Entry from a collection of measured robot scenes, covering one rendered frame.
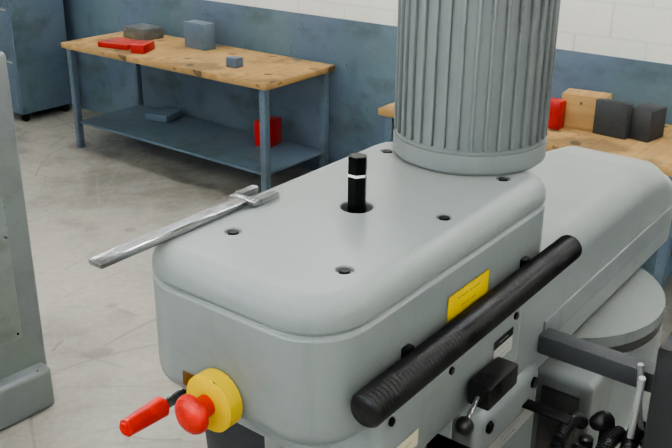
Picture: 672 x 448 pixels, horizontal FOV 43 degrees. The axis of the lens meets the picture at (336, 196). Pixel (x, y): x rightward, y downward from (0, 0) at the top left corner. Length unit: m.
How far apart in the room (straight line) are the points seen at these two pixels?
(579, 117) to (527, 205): 3.88
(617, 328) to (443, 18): 0.64
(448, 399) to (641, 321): 0.55
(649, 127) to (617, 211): 3.35
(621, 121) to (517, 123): 3.74
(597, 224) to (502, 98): 0.39
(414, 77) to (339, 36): 5.22
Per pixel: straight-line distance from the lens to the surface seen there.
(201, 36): 6.77
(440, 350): 0.86
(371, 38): 6.11
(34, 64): 8.31
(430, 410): 0.98
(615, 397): 1.48
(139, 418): 0.94
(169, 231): 0.89
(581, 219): 1.34
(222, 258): 0.84
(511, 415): 1.22
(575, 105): 4.90
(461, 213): 0.95
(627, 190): 1.50
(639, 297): 1.56
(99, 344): 4.49
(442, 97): 1.05
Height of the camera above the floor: 2.25
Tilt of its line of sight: 21 degrees down
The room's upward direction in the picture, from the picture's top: straight up
